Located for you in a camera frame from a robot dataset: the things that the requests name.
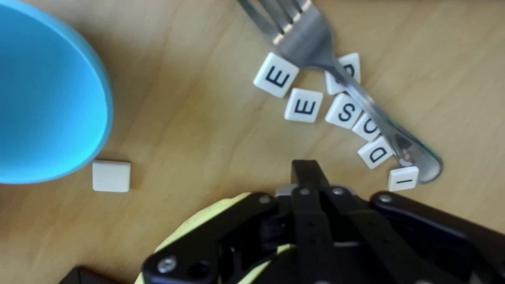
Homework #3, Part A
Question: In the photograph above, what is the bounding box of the blank white tile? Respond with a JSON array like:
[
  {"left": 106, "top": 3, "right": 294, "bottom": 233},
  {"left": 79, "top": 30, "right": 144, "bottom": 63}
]
[{"left": 92, "top": 159, "right": 133, "bottom": 194}]

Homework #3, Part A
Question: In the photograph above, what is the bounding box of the blue measuring scoop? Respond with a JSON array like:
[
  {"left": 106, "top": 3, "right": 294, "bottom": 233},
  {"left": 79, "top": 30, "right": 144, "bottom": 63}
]
[{"left": 0, "top": 0, "right": 116, "bottom": 186}]

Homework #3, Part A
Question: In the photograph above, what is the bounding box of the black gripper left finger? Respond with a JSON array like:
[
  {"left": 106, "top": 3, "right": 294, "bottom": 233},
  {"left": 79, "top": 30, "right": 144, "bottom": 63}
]
[{"left": 141, "top": 159, "right": 319, "bottom": 284}]

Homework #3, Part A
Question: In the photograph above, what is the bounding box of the white letter tile D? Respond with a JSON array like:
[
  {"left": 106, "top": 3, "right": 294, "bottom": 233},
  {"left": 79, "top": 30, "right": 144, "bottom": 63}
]
[
  {"left": 324, "top": 52, "right": 363, "bottom": 96},
  {"left": 357, "top": 134, "right": 397, "bottom": 170}
]

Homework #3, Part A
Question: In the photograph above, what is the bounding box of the metal fork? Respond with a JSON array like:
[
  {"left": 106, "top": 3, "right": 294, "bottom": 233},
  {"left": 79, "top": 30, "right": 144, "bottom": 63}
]
[{"left": 236, "top": 0, "right": 445, "bottom": 184}]

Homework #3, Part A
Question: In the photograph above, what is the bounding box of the white letter tile S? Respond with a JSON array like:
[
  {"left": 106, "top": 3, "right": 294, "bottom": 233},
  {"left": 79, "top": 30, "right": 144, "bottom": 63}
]
[{"left": 324, "top": 93, "right": 365, "bottom": 131}]

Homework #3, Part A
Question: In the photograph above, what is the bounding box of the yellow object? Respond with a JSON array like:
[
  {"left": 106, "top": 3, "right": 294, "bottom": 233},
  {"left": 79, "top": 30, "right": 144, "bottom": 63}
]
[{"left": 133, "top": 191, "right": 297, "bottom": 284}]

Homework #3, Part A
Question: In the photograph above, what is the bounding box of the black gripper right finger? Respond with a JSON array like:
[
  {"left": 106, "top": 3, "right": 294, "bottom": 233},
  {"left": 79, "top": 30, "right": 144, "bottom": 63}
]
[{"left": 307, "top": 159, "right": 505, "bottom": 284}]

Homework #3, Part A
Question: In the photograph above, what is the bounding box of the white letter tile I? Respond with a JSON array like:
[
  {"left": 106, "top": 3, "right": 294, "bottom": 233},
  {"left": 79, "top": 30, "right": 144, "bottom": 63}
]
[{"left": 387, "top": 164, "right": 422, "bottom": 192}]

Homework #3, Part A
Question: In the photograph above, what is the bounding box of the white letter tile E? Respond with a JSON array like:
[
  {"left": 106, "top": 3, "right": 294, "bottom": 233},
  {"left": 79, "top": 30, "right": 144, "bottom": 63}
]
[
  {"left": 253, "top": 50, "right": 302, "bottom": 99},
  {"left": 283, "top": 87, "right": 326, "bottom": 124}
]

